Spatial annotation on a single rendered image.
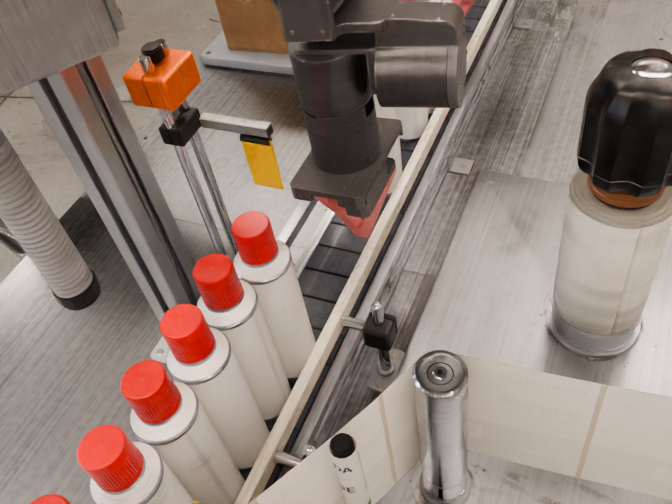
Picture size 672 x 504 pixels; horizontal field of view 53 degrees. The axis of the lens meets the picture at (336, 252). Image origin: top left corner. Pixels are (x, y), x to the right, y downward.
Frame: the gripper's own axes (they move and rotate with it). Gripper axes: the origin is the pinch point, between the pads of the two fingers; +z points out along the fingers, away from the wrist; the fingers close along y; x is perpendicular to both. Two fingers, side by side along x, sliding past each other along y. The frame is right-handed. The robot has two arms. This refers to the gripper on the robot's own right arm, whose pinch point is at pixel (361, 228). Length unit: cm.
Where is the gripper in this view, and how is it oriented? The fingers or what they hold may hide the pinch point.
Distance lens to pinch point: 62.8
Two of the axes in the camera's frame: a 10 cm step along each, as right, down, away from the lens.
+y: 3.8, -7.1, 5.9
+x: -9.1, -1.8, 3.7
